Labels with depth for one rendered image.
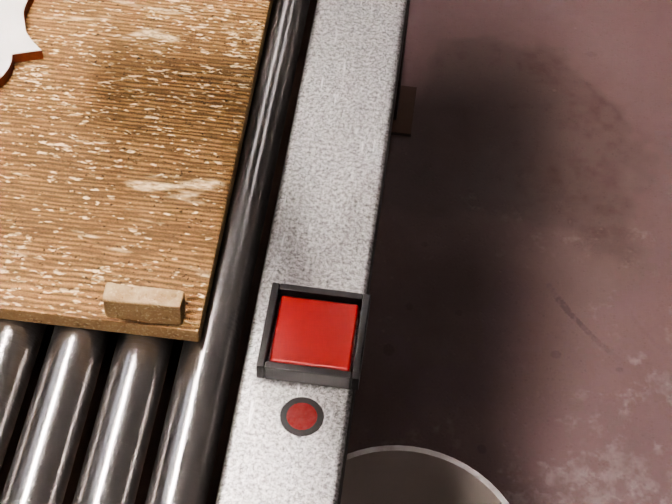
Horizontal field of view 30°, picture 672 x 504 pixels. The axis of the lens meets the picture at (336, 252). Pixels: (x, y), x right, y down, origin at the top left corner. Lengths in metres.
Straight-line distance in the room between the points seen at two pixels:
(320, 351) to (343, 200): 0.16
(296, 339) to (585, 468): 1.09
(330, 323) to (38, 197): 0.26
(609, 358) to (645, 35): 0.77
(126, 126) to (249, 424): 0.29
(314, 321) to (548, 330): 1.18
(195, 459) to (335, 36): 0.44
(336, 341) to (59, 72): 0.35
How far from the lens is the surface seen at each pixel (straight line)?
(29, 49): 1.12
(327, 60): 1.14
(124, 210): 1.00
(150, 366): 0.94
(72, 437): 0.93
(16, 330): 0.97
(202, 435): 0.91
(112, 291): 0.93
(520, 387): 2.02
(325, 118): 1.09
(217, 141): 1.04
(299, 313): 0.95
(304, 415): 0.92
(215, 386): 0.93
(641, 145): 2.38
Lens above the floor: 1.72
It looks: 54 degrees down
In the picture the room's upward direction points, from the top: 3 degrees clockwise
